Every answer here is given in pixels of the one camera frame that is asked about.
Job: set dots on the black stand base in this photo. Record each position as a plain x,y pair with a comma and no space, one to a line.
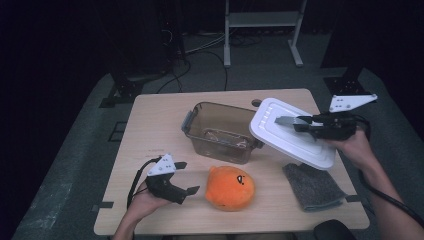
346,85
123,93

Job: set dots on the person's left hand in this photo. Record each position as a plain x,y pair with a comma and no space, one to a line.
145,203

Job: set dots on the black square floor frame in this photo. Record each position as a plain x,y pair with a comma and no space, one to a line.
115,131

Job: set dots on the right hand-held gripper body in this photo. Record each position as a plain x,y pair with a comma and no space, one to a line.
336,128

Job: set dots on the brown transparent storage box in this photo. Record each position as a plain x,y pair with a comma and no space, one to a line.
220,133

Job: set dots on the white metal stand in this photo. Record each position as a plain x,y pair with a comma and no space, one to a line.
263,19

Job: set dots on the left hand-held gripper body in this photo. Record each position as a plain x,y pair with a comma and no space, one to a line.
163,188

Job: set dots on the grey fuzzy cloth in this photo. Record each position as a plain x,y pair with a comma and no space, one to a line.
315,186

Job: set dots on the person's right hand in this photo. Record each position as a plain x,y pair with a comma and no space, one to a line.
353,150

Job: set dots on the orange plush toy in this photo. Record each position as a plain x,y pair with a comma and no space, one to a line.
230,188

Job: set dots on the black tape strip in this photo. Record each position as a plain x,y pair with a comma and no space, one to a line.
103,205
355,198

